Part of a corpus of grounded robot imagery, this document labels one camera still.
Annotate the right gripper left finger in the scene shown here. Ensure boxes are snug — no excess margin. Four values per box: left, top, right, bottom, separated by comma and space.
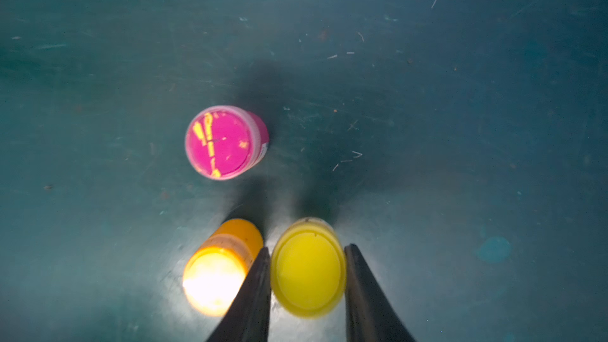
207, 247, 272, 342

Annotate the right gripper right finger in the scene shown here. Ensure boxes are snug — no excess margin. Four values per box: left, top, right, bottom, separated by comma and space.
345, 244, 415, 342

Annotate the magenta paint jar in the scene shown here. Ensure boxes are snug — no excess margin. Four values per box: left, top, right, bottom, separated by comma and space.
185, 105, 269, 181

